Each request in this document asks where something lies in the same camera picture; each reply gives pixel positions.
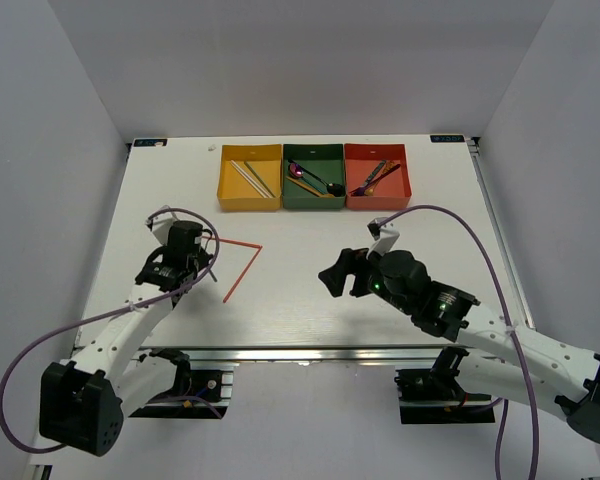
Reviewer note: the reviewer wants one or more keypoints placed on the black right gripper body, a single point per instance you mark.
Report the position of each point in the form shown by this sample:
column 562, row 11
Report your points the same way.
column 376, row 286

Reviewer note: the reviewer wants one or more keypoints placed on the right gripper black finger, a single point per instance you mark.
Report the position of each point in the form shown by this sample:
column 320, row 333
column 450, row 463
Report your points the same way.
column 334, row 277
column 362, row 271

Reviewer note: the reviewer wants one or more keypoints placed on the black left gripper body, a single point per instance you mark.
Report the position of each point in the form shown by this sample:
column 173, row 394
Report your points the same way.
column 200, row 261

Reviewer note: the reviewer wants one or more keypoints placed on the orange chopstick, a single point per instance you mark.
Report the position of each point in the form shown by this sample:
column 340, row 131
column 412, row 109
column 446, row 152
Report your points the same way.
column 235, row 242
column 242, row 274

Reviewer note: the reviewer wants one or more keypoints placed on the black spoon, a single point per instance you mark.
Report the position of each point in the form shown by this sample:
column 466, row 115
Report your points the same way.
column 315, row 181

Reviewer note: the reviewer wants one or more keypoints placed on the clear chopstick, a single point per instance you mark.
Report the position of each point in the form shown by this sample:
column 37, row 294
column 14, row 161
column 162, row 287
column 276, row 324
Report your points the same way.
column 244, row 174
column 261, row 191

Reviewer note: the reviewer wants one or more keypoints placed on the ornate gold fork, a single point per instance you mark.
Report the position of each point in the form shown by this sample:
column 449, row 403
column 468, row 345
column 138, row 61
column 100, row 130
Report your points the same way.
column 385, row 172

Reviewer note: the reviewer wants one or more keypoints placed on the iridescent pink spoon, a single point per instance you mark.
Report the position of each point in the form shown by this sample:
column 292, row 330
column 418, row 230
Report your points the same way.
column 296, row 171

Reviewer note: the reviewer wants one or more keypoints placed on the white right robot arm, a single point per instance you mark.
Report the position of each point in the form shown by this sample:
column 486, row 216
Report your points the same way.
column 568, row 377

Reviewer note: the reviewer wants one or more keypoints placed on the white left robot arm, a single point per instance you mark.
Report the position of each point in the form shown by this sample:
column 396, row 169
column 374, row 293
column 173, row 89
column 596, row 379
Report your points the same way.
column 84, row 401

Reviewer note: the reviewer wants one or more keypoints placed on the yellow container box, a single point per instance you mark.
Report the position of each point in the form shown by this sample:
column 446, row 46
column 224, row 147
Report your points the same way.
column 234, row 194

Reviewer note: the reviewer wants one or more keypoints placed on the red container box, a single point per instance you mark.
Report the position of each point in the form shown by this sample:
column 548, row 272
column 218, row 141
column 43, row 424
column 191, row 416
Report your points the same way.
column 393, row 192

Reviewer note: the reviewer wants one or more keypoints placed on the green container box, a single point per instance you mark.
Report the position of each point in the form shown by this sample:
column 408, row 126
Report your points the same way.
column 324, row 160

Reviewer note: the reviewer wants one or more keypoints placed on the left blue corner label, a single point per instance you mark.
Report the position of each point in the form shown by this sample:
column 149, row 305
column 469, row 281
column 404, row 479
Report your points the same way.
column 150, row 142

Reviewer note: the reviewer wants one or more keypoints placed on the blue corner label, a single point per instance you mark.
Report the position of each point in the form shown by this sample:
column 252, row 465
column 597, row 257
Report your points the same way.
column 447, row 138
column 150, row 142

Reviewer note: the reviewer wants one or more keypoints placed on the right blue corner label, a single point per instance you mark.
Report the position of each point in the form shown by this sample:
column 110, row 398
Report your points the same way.
column 447, row 138

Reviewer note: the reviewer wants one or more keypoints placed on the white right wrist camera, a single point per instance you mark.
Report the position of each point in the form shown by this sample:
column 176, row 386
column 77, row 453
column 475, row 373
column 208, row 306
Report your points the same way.
column 384, row 234

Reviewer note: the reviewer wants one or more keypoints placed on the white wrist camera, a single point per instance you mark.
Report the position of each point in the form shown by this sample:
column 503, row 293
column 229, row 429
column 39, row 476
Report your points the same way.
column 384, row 234
column 160, row 223

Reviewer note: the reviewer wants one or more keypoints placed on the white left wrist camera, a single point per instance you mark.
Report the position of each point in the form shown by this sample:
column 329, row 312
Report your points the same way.
column 160, row 223

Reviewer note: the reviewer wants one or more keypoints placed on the aluminium table frame rail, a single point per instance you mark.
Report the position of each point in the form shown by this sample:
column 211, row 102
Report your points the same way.
column 395, row 353

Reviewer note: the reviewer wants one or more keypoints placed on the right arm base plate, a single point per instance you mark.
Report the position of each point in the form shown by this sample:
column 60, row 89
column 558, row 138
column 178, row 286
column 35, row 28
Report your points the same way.
column 421, row 402

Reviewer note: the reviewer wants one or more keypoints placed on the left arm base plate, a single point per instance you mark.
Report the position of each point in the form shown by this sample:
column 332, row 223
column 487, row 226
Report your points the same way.
column 190, row 390

